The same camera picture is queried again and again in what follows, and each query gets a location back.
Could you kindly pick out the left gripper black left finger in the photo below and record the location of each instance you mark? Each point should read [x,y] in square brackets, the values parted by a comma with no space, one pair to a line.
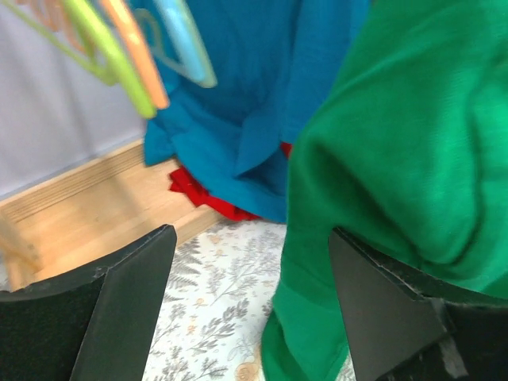
[95,322]

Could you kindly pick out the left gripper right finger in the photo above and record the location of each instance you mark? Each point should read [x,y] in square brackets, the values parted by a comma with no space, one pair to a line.
[402,324]

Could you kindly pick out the red t shirt hanging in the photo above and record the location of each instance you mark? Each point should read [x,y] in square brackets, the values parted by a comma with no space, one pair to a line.
[231,181]

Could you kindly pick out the green plastic hanger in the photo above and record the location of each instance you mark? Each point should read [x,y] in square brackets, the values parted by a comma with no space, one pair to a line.
[111,59]

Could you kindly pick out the blue t shirt hanging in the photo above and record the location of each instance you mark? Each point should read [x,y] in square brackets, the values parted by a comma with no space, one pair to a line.
[275,63]

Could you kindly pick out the orange plastic hanger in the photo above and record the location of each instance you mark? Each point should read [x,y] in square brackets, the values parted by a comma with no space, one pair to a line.
[139,51]

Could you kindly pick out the wooden clothes rack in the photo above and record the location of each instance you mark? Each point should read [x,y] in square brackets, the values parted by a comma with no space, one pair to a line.
[91,211]

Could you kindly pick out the floral table cloth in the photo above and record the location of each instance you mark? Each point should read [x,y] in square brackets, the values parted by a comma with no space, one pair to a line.
[216,304]

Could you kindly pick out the green t shirt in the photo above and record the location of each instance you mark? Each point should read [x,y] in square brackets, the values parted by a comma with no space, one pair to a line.
[408,153]

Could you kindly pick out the blue plastic hanger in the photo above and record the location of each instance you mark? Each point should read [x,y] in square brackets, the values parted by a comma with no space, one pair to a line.
[186,39]

